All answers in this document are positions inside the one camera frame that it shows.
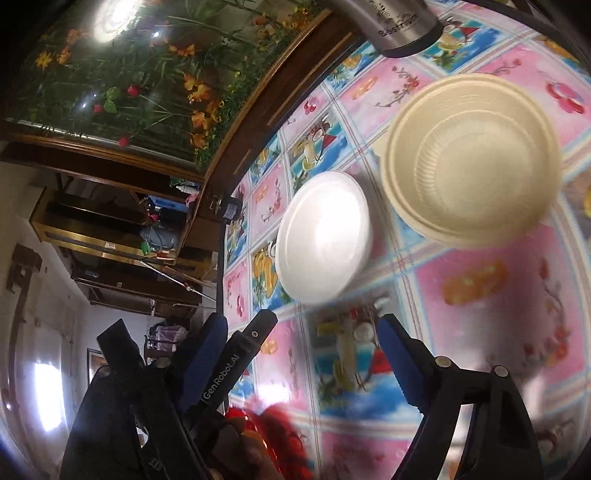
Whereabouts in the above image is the framed wall picture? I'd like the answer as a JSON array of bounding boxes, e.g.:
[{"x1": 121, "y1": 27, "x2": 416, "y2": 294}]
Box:
[{"x1": 86, "y1": 348, "x2": 107, "y2": 383}]

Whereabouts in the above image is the dark wooden cabinet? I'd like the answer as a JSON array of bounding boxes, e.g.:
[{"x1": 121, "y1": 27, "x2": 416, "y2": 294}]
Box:
[{"x1": 1, "y1": 135, "x2": 221, "y2": 315}]

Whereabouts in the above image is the small white foam bowl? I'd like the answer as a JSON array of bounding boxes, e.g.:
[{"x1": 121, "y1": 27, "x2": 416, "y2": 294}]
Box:
[{"x1": 276, "y1": 171, "x2": 373, "y2": 304}]

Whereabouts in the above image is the stainless steel thermos jug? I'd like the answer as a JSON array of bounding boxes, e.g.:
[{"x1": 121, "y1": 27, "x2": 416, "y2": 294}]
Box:
[{"x1": 329, "y1": 0, "x2": 444, "y2": 58}]

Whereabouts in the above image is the wooden chair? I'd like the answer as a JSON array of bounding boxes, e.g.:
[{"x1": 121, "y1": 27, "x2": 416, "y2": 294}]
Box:
[{"x1": 143, "y1": 323, "x2": 188, "y2": 364}]

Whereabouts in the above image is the small black jar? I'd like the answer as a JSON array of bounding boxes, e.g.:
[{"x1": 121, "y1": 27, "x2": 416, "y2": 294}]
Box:
[{"x1": 218, "y1": 196, "x2": 242, "y2": 224}]

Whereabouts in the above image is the colourful patterned tablecloth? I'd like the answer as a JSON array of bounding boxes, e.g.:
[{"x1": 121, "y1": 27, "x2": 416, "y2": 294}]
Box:
[{"x1": 221, "y1": 1, "x2": 590, "y2": 479}]

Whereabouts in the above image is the small beige plastic bowl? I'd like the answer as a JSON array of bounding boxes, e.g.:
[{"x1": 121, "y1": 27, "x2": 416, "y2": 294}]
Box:
[{"x1": 374, "y1": 74, "x2": 562, "y2": 248}]

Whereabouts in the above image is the red glass plate with sticker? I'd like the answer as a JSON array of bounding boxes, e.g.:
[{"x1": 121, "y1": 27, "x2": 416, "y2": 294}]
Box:
[{"x1": 225, "y1": 404, "x2": 315, "y2": 480}]

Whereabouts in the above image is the flower mural panel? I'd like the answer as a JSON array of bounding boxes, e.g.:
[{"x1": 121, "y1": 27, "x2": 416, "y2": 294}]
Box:
[{"x1": 3, "y1": 1, "x2": 322, "y2": 171}]

